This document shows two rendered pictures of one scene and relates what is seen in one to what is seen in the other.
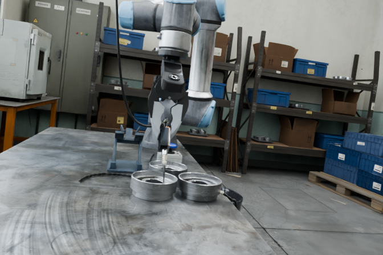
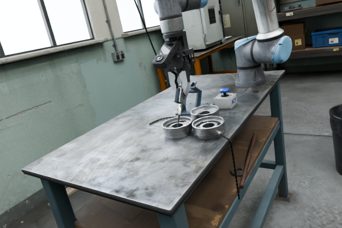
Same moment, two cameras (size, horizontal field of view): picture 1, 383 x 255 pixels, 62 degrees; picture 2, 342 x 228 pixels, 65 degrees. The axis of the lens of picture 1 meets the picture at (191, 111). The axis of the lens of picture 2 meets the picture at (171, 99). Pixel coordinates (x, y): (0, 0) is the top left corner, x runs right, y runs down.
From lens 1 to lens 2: 0.59 m
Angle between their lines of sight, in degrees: 48
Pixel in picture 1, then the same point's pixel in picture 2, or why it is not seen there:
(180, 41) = (168, 27)
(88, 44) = not seen: outside the picture
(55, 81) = (240, 22)
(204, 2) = not seen: outside the picture
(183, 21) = (165, 11)
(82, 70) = not seen: hidden behind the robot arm
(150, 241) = (133, 167)
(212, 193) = (208, 134)
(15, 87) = (197, 42)
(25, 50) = (197, 13)
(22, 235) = (90, 158)
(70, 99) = (254, 33)
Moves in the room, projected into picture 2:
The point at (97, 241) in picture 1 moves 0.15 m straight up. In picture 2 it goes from (111, 164) to (98, 117)
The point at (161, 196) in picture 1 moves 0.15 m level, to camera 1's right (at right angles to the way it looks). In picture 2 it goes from (175, 136) to (212, 144)
